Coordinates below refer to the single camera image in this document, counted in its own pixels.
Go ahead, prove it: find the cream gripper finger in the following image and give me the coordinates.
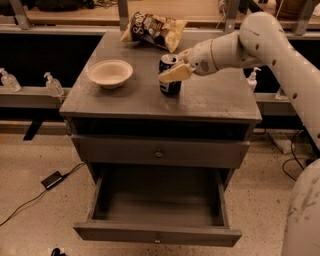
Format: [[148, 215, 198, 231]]
[[158, 63, 194, 83], [178, 49, 191, 61]]

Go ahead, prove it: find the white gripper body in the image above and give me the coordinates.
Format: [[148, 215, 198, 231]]
[[187, 39, 218, 76]]

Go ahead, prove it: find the blue pepsi can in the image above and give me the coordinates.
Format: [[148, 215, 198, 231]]
[[159, 54, 181, 95]]

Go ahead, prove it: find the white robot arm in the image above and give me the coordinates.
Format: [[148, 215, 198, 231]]
[[159, 12, 320, 256]]

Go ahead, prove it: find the grey drawer cabinet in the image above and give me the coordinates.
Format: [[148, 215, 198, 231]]
[[60, 30, 261, 182]]

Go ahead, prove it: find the closed grey upper drawer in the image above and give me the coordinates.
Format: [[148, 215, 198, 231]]
[[72, 135, 250, 169]]

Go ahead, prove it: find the open grey middle drawer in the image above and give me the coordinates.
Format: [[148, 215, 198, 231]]
[[74, 165, 242, 247]]

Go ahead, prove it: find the brown chip bag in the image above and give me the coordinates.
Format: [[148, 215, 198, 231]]
[[120, 11, 187, 53]]

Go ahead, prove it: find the white sanitizer bottle right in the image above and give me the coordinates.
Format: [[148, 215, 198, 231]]
[[247, 67, 260, 91]]

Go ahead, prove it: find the clear water bottle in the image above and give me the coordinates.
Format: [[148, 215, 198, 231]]
[[275, 88, 288, 100]]

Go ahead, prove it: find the clear sanitizer bottle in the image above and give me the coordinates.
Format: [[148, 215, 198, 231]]
[[44, 72, 64, 97], [0, 68, 21, 92]]

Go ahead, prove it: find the wooden back desk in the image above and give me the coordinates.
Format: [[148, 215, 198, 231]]
[[23, 0, 261, 30]]

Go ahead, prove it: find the black power adapter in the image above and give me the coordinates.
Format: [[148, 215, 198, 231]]
[[41, 171, 63, 190]]

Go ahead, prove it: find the clear sanitizer bottle far left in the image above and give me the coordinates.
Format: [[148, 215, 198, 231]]
[[0, 68, 21, 92]]

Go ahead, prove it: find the black floor cables right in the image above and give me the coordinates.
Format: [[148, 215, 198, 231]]
[[281, 129, 314, 183]]

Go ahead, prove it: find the grey metal shelf rail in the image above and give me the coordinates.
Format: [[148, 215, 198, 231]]
[[0, 86, 61, 109]]

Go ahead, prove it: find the black adapter cable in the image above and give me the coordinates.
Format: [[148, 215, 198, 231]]
[[0, 162, 87, 228]]

